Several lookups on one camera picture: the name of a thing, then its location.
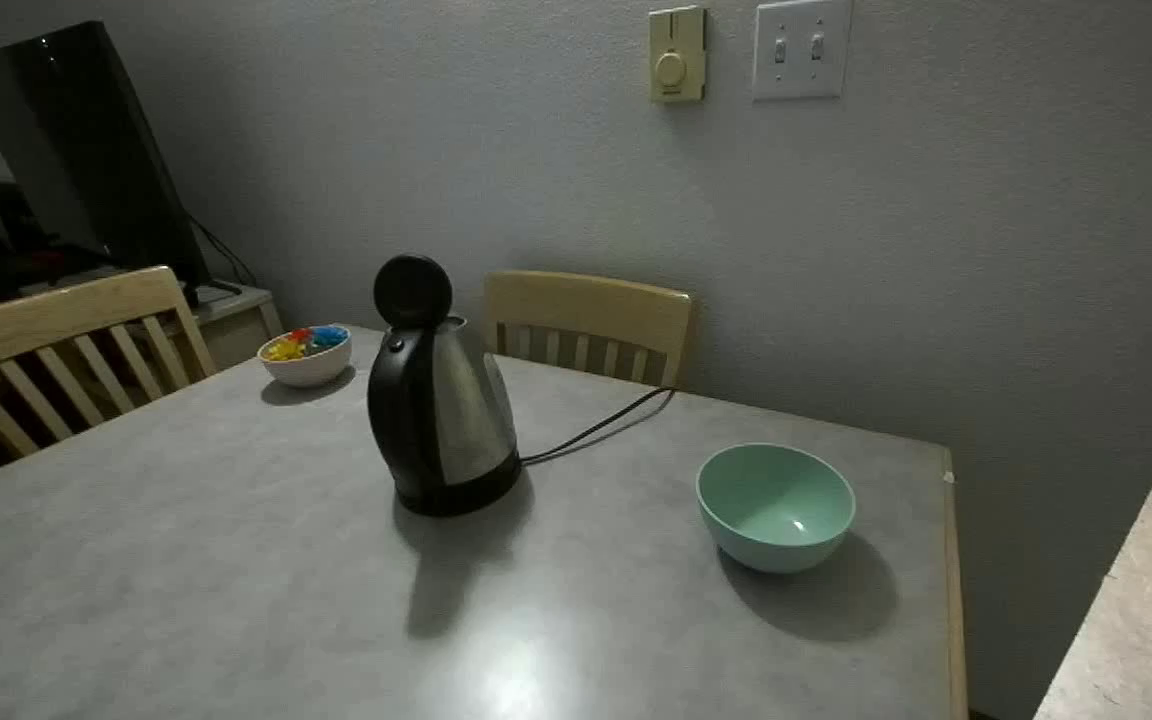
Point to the steel black electric kettle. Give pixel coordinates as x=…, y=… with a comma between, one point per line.
x=449, y=412

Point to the wooden chair with short slats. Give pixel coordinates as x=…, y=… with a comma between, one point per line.
x=588, y=306

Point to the blue toy flower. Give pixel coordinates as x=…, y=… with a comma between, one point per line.
x=328, y=338

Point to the teal bowl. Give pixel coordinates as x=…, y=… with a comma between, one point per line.
x=779, y=543

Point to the white bowl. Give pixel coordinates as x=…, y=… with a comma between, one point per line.
x=310, y=369

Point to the red toy flower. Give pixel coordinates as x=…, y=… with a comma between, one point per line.
x=299, y=334

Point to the yellow toy flower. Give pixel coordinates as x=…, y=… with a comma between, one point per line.
x=282, y=351

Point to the beige thermostat dial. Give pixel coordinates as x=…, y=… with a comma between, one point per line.
x=679, y=52

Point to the white side cabinet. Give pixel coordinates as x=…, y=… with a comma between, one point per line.
x=239, y=324

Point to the wooden chair with long slats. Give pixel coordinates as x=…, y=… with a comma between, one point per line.
x=57, y=315

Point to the black monitor screen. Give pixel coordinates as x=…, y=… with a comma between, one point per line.
x=81, y=145

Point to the grey countertop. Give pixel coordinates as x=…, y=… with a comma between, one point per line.
x=1150, y=601

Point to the white double light switch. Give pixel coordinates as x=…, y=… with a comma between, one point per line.
x=803, y=44

